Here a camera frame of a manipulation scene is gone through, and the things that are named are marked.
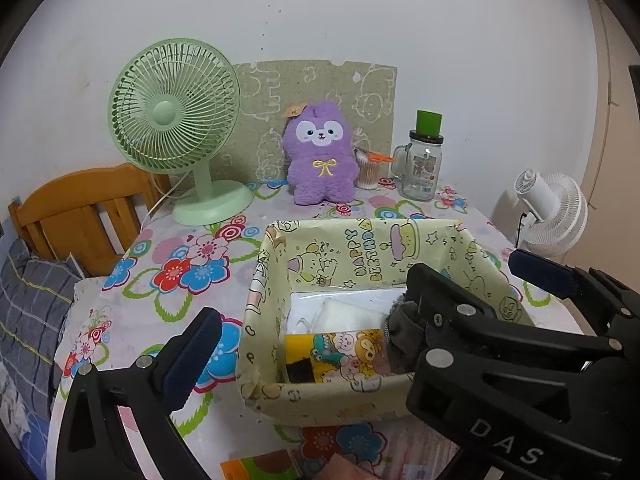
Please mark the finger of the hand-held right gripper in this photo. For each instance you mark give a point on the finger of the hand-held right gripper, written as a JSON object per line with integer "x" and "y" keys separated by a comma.
{"x": 450, "y": 305}
{"x": 545, "y": 275}

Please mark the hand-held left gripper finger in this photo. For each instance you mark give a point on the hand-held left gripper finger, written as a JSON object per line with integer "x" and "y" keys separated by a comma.
{"x": 192, "y": 355}

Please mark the grey sock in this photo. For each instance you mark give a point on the grey sock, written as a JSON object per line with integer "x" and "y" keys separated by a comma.
{"x": 400, "y": 335}

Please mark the white face mask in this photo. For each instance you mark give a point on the white face mask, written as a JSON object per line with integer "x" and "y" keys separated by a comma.
{"x": 345, "y": 315}

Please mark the yellow cartoon fabric storage box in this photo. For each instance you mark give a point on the yellow cartoon fabric storage box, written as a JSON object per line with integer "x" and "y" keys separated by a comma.
{"x": 350, "y": 255}

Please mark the yellow cartoon tissue packet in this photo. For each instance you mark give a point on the yellow cartoon tissue packet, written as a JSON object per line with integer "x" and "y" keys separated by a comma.
{"x": 345, "y": 355}

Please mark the green tissue packet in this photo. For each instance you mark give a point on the green tissue packet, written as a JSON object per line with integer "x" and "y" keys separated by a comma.
{"x": 260, "y": 467}

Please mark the pink soft item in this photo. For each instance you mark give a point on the pink soft item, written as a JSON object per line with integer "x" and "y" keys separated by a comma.
{"x": 345, "y": 470}

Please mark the white standing fan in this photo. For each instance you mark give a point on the white standing fan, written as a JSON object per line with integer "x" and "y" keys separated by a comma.
{"x": 560, "y": 210}

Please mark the floral tablecloth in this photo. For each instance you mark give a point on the floral tablecloth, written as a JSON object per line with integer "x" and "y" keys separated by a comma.
{"x": 165, "y": 240}

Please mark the beige door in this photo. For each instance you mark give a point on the beige door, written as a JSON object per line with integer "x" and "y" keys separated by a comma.
{"x": 620, "y": 160}

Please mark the glass jar mug green lid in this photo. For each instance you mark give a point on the glass jar mug green lid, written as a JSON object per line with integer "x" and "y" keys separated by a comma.
{"x": 420, "y": 170}

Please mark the cotton swab container orange lid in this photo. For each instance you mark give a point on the cotton swab container orange lid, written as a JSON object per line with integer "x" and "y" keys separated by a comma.
{"x": 367, "y": 175}

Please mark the grey plaid pillow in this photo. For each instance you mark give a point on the grey plaid pillow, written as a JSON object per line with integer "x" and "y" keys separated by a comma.
{"x": 30, "y": 320}

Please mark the purple plush toy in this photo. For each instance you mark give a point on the purple plush toy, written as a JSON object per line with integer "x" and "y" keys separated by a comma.
{"x": 322, "y": 180}

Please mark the wooden bed headboard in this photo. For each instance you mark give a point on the wooden bed headboard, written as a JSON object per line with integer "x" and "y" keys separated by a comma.
{"x": 75, "y": 195}

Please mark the green desk fan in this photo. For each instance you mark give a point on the green desk fan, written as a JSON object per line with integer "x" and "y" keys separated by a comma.
{"x": 170, "y": 110}

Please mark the beige cartoon board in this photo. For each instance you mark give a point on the beige cartoon board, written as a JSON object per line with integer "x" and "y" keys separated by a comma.
{"x": 325, "y": 85}

